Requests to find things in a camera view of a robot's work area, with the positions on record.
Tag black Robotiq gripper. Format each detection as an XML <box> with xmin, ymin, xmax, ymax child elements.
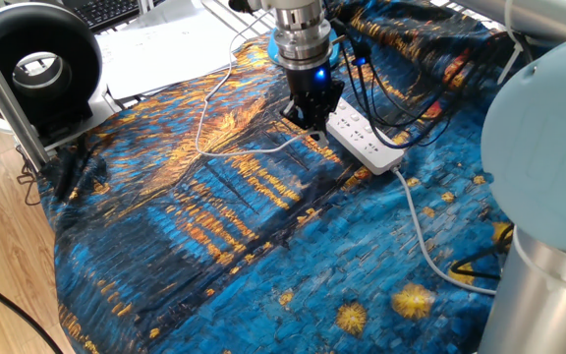
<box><xmin>279</xmin><ymin>62</ymin><xmax>346</xmax><ymax>145</ymax></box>

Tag thin white lamp power cord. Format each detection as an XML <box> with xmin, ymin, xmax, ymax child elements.
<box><xmin>195</xmin><ymin>7</ymin><xmax>330</xmax><ymax>158</ymax></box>

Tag white power strip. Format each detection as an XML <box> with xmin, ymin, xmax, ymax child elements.
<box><xmin>325</xmin><ymin>96</ymin><xmax>406</xmax><ymax>176</ymax></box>

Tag blue and white desk lamp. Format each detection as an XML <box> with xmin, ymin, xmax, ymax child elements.
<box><xmin>266</xmin><ymin>27</ymin><xmax>344</xmax><ymax>69</ymax></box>

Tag black round object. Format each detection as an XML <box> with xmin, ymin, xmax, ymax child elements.
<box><xmin>227</xmin><ymin>0</ymin><xmax>264</xmax><ymax>14</ymax></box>

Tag starry night painting tablecloth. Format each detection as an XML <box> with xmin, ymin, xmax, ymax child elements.
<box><xmin>36</xmin><ymin>0</ymin><xmax>525</xmax><ymax>354</ymax></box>

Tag white paper sheets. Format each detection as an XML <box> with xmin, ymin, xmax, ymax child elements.
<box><xmin>94</xmin><ymin>0</ymin><xmax>239</xmax><ymax>101</ymax></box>

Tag black computer keyboard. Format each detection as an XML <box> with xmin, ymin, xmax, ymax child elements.
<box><xmin>61</xmin><ymin>0</ymin><xmax>142</xmax><ymax>32</ymax></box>

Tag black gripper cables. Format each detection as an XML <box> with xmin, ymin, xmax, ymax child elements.
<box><xmin>325</xmin><ymin>0</ymin><xmax>528</xmax><ymax>149</ymax></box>

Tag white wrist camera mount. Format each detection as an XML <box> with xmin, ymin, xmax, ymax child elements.
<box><xmin>246</xmin><ymin>0</ymin><xmax>324</xmax><ymax>12</ymax></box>

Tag thick white power strip cable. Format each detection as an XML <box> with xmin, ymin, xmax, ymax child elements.
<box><xmin>391</xmin><ymin>166</ymin><xmax>498</xmax><ymax>297</ymax></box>

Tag black round duct fan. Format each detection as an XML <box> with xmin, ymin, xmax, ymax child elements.
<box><xmin>0</xmin><ymin>2</ymin><xmax>103</xmax><ymax>135</ymax></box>

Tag thin black hanging wire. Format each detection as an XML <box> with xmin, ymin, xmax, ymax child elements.
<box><xmin>16</xmin><ymin>147</ymin><xmax>43</xmax><ymax>207</ymax></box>

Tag aluminium profile post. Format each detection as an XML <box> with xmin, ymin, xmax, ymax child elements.
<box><xmin>0</xmin><ymin>19</ymin><xmax>51</xmax><ymax>173</ymax></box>

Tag black floor cable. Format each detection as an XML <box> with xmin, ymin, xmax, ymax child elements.
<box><xmin>0</xmin><ymin>265</ymin><xmax>64</xmax><ymax>354</ymax></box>

